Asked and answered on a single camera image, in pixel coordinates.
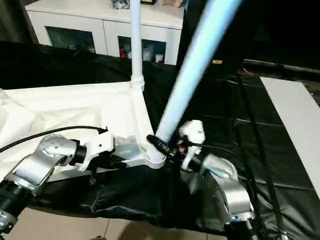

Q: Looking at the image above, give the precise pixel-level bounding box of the white plastic table leg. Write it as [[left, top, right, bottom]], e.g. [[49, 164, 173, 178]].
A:
[[129, 0, 146, 92], [154, 0, 245, 147]]

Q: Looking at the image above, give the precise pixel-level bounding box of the black mat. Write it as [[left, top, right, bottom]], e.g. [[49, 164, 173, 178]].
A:
[[0, 42, 320, 238]]

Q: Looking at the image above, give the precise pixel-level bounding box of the white sideboard with glass doors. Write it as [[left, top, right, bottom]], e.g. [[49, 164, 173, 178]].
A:
[[24, 0, 185, 66]]

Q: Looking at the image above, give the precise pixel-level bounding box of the shiny silver ornament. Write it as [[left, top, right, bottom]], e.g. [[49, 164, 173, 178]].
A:
[[112, 0, 132, 11]]

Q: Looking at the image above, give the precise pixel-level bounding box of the black cabinet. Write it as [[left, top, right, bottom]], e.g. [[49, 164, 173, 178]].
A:
[[179, 0, 320, 71]]

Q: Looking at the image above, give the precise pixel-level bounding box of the grey curtain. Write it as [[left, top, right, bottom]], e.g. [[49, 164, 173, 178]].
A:
[[0, 0, 40, 47]]

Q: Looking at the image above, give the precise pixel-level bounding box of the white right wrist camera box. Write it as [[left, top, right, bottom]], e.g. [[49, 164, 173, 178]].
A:
[[177, 119, 207, 171]]

